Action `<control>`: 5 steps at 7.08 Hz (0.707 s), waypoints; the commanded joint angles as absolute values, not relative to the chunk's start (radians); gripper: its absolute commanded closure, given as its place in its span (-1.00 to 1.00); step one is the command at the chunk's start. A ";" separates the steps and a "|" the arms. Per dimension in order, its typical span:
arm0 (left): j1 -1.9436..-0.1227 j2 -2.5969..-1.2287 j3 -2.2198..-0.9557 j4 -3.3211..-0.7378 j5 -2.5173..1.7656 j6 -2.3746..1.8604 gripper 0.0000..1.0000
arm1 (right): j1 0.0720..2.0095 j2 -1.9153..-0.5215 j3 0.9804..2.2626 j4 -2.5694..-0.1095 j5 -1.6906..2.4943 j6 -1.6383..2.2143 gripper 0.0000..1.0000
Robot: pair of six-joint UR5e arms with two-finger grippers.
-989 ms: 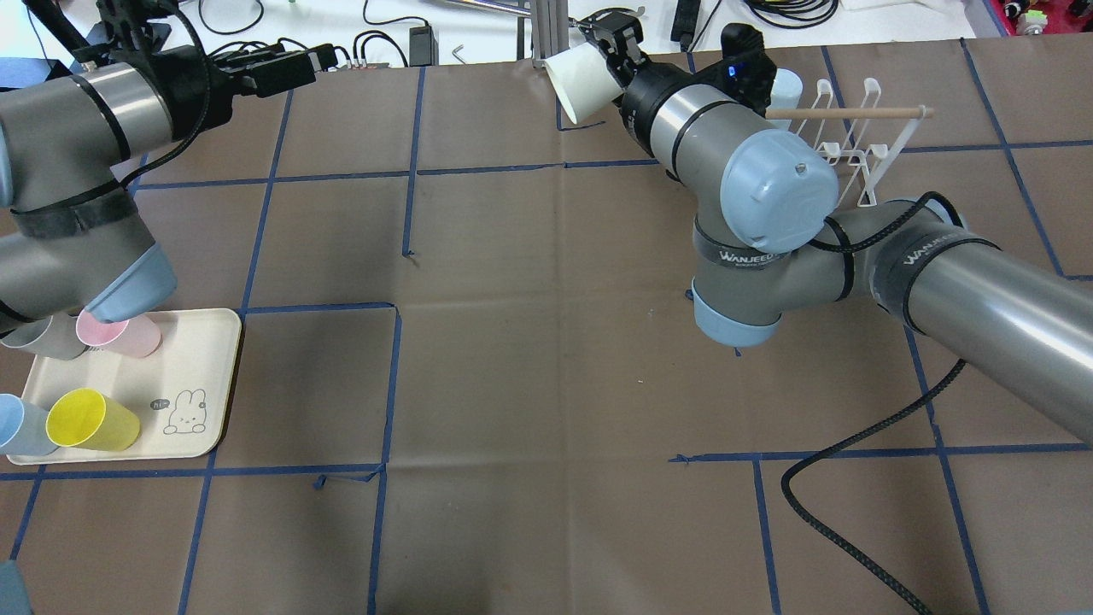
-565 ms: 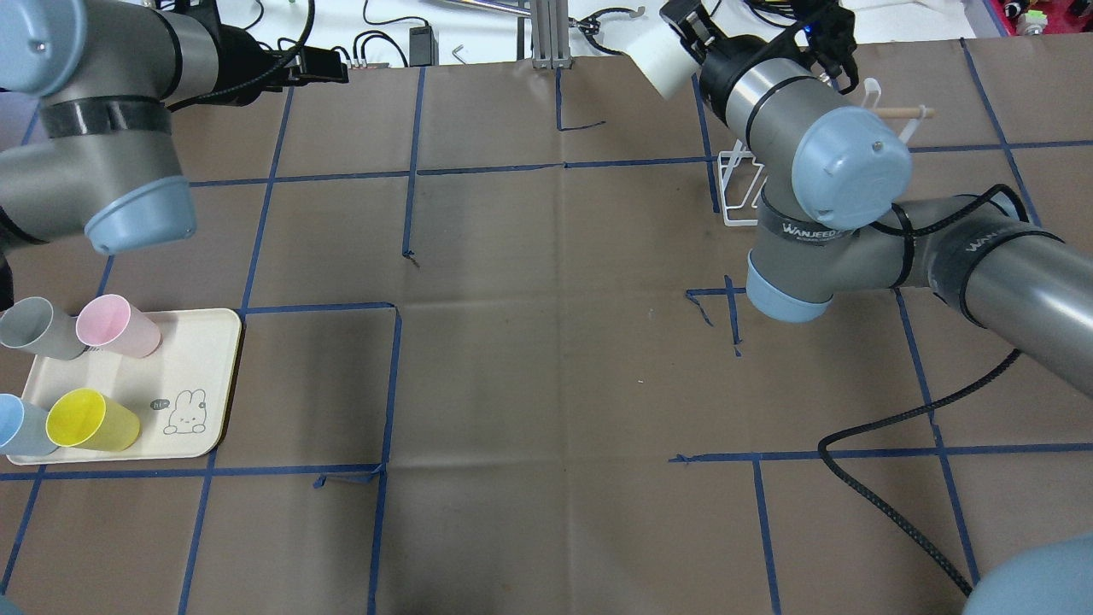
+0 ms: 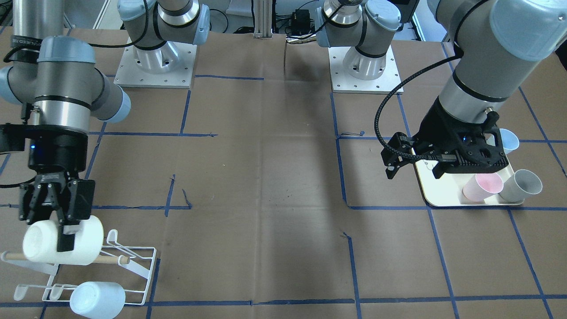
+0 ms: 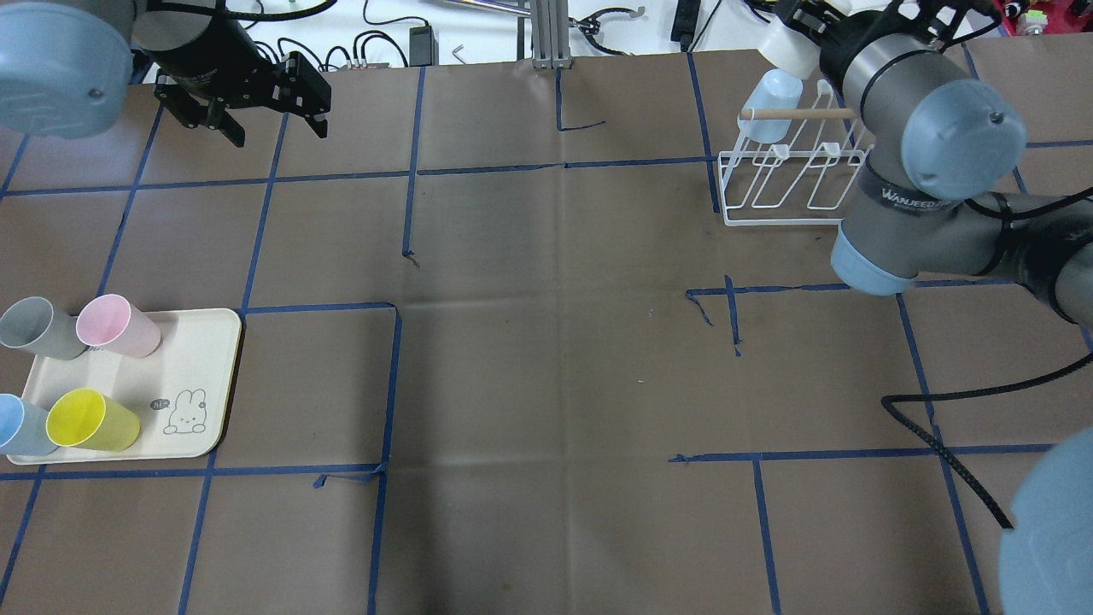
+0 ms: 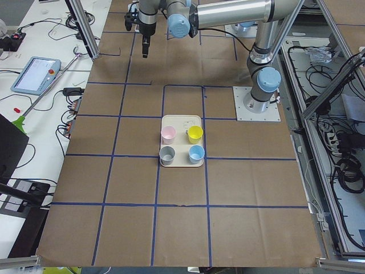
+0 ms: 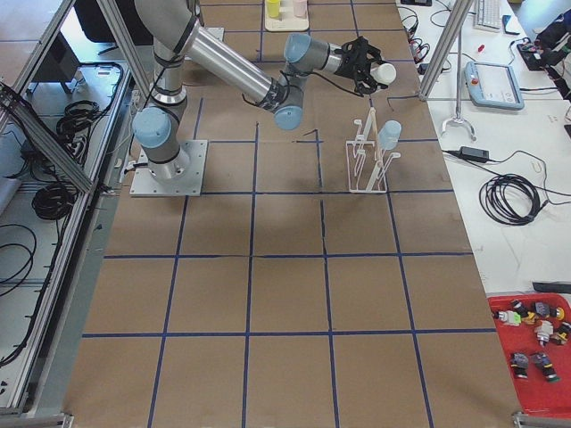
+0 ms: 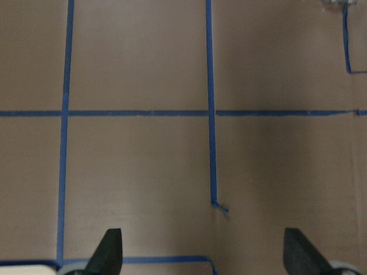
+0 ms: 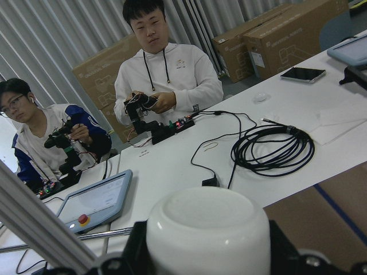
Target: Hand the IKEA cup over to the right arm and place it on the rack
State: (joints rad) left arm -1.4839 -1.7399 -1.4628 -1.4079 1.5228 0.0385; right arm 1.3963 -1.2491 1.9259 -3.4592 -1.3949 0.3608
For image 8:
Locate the person in blue jacket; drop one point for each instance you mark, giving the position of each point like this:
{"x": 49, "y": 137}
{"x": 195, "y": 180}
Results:
{"x": 35, "y": 162}

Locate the black plastic bar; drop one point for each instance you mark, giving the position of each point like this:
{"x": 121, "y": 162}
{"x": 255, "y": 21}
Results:
{"x": 355, "y": 74}

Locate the black power adapter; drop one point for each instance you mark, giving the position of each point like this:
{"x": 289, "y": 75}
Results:
{"x": 211, "y": 182}

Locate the aluminium frame post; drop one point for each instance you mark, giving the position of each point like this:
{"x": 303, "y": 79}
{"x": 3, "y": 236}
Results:
{"x": 27, "y": 217}

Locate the person in white hoodie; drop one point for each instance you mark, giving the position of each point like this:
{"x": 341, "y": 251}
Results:
{"x": 181, "y": 77}

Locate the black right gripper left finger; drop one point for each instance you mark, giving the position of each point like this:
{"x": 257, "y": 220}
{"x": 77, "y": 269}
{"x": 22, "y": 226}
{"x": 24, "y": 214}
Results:
{"x": 135, "y": 257}

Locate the black smartphone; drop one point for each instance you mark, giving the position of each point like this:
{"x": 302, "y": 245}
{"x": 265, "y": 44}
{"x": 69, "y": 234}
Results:
{"x": 305, "y": 75}

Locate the cardboard box front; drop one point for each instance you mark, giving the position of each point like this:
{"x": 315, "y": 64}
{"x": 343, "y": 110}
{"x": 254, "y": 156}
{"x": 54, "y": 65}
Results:
{"x": 296, "y": 34}

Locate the cardboard box behind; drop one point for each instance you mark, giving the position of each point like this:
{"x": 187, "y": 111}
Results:
{"x": 232, "y": 49}

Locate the large cardboard box left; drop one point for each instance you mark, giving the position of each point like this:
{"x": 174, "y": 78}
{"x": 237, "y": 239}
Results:
{"x": 97, "y": 76}

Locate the cream white plastic cup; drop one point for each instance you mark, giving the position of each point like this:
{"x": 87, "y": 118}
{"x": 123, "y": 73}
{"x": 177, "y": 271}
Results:
{"x": 208, "y": 230}

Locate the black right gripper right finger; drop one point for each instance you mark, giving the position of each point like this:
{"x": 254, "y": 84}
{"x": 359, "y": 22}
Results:
{"x": 285, "y": 259}

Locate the blue teach pendant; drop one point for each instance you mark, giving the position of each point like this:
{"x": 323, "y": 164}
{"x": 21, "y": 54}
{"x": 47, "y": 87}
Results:
{"x": 351, "y": 52}

